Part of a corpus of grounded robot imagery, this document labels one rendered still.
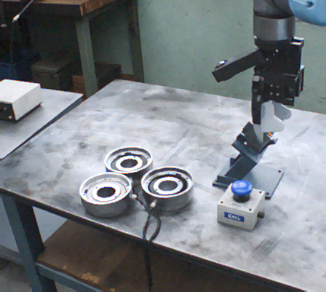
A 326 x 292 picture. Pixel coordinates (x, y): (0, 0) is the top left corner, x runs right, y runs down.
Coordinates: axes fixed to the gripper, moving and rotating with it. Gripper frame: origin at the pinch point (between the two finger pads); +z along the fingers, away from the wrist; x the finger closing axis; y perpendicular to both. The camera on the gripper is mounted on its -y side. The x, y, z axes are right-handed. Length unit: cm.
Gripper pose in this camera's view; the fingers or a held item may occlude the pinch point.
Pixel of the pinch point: (260, 132)
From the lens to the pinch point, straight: 94.4
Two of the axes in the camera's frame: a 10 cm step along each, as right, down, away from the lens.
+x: 4.7, -4.7, 7.5
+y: 8.8, 1.8, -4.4
